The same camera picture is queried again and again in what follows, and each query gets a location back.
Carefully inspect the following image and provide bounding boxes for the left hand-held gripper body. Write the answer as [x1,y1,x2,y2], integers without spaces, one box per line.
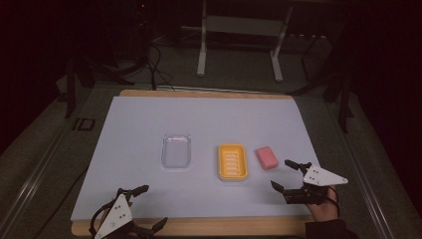
[89,188,157,239]

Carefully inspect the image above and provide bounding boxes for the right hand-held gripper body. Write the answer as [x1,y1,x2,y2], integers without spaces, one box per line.
[284,161,349,205]

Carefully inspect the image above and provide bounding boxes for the pink soap bar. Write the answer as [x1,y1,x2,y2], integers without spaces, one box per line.
[254,145,280,171]

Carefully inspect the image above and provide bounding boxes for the yellow soap dish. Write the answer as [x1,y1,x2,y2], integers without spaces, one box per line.
[217,142,250,182]

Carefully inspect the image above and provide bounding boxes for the person's right hand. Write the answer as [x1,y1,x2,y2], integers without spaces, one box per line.
[307,185,340,222]

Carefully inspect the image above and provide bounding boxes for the clear plastic tray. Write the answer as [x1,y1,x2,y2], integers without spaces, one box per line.
[160,132,193,169]

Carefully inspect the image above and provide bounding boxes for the light blue table mat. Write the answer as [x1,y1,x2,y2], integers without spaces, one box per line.
[70,96,321,222]

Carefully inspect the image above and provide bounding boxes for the black tripod stand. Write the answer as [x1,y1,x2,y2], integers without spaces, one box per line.
[288,66,355,134]
[58,58,135,120]

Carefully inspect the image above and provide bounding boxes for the left hand-held gripper cable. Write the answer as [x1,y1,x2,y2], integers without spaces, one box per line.
[88,200,115,237]

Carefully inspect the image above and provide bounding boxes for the hand-held gripper cable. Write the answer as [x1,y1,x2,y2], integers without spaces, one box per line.
[88,200,115,237]
[326,187,342,218]

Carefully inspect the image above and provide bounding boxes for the right hand-held gripper cable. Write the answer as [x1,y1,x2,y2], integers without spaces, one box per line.
[326,187,342,218]

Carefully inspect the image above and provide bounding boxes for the metal floor rail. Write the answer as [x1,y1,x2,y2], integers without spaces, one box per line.
[334,99,397,239]
[0,109,79,239]

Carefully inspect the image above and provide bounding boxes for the black floor cable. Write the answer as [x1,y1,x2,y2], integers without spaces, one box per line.
[145,43,177,93]

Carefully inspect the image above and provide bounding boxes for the white metal stand frame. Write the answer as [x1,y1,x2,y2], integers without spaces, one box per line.
[196,0,295,84]

